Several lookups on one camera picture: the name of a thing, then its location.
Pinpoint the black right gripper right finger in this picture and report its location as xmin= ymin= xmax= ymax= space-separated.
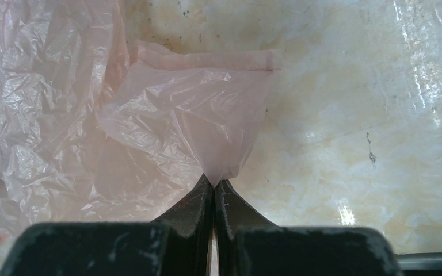
xmin=214 ymin=181 xmax=403 ymax=275

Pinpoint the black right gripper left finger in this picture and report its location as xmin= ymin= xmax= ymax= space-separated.
xmin=0 ymin=176 xmax=213 ymax=275

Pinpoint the pink plastic trash bag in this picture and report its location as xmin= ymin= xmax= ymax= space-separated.
xmin=0 ymin=1 xmax=281 ymax=269

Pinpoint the aluminium frame rail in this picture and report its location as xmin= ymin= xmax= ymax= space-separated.
xmin=395 ymin=252 xmax=442 ymax=271

